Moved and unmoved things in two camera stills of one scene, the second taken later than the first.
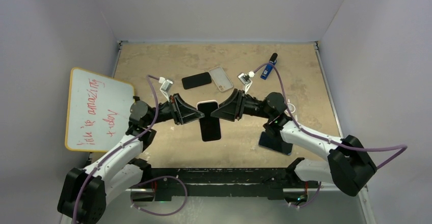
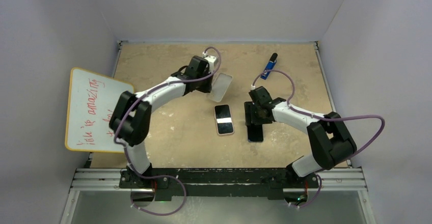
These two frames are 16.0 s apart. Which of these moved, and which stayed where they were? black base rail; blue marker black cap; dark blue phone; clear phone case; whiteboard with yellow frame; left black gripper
Moved: clear phone case; left black gripper; dark blue phone
Stayed: black base rail; blue marker black cap; whiteboard with yellow frame
